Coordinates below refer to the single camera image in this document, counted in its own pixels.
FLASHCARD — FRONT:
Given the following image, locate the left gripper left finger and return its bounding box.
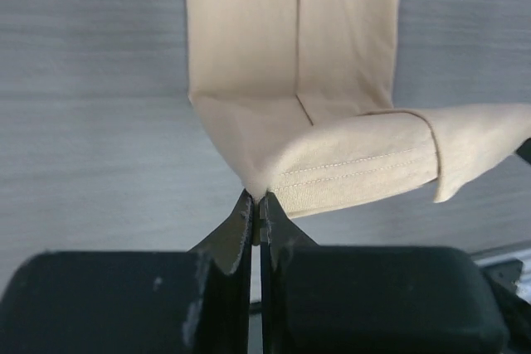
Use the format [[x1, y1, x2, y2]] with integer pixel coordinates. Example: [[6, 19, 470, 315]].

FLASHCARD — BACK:
[[1, 192, 253, 354]]

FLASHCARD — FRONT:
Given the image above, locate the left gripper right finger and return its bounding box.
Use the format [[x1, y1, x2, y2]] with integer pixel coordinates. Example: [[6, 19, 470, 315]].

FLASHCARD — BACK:
[[259, 193, 509, 353]]

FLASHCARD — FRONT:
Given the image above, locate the aluminium front rail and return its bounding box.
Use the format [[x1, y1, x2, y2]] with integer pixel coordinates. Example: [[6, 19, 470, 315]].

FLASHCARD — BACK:
[[471, 240, 530, 301]]

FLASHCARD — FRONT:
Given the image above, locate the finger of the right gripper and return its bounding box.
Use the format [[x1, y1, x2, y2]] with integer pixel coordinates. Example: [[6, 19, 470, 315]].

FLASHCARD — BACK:
[[515, 138, 531, 163]]

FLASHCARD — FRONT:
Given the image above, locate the beige t shirt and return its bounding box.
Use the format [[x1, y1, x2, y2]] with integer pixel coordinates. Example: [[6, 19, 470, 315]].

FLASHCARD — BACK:
[[186, 0, 530, 217]]

